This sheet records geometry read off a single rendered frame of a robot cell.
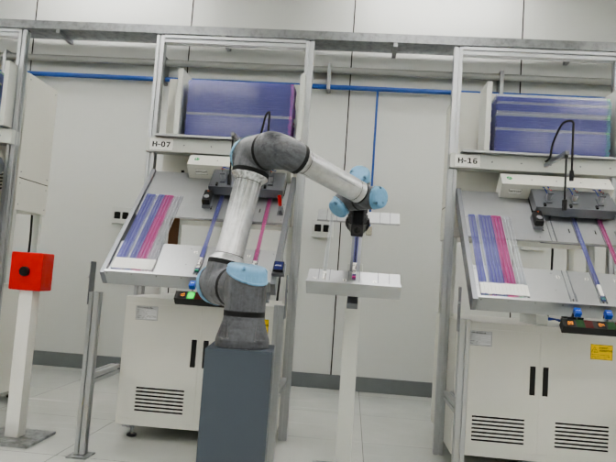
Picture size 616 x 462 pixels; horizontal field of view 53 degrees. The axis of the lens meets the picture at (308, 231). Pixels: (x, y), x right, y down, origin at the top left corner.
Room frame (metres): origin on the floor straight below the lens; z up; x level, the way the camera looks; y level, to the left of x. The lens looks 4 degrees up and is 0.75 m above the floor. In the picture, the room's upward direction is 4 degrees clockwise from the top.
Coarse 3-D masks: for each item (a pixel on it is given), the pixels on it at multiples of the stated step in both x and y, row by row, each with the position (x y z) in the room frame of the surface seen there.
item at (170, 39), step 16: (240, 48) 2.94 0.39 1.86; (256, 48) 2.93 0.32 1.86; (272, 48) 2.92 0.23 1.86; (288, 48) 2.90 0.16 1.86; (304, 48) 2.88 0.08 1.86; (304, 80) 2.81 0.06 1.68; (176, 96) 2.86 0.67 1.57; (304, 96) 2.85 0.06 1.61; (176, 112) 2.86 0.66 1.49; (176, 128) 2.86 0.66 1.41; (160, 144) 2.90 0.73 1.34; (96, 368) 2.56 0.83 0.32; (112, 368) 2.65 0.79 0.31
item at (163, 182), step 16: (160, 176) 2.89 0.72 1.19; (176, 176) 2.89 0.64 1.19; (160, 192) 2.80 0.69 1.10; (176, 192) 2.80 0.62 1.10; (192, 192) 2.80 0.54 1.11; (288, 192) 2.80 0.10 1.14; (192, 208) 2.72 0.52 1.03; (208, 208) 2.72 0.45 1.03; (224, 208) 2.72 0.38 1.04; (256, 208) 2.72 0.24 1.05; (272, 208) 2.72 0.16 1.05; (272, 224) 2.65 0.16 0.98
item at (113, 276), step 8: (104, 272) 2.42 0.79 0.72; (112, 272) 2.41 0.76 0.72; (120, 272) 2.41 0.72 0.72; (128, 272) 2.40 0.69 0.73; (136, 272) 2.40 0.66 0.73; (144, 272) 2.40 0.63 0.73; (152, 272) 2.40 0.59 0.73; (160, 272) 2.40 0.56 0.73; (112, 280) 2.45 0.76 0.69; (120, 280) 2.44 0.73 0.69; (128, 280) 2.44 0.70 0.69; (136, 280) 2.43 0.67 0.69; (144, 280) 2.43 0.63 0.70; (152, 280) 2.42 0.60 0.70; (160, 280) 2.42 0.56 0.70; (168, 280) 2.41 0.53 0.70; (176, 280) 2.41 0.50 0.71; (184, 280) 2.40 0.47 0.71; (184, 288) 2.43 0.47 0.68
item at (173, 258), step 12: (168, 252) 2.51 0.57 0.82; (180, 252) 2.51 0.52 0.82; (192, 252) 2.51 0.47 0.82; (252, 252) 2.51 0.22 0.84; (264, 252) 2.51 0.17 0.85; (276, 252) 2.51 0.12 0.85; (156, 264) 2.46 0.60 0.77; (168, 264) 2.46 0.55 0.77; (180, 264) 2.46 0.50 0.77; (192, 264) 2.46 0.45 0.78; (204, 264) 2.46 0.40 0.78; (264, 264) 2.46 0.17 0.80
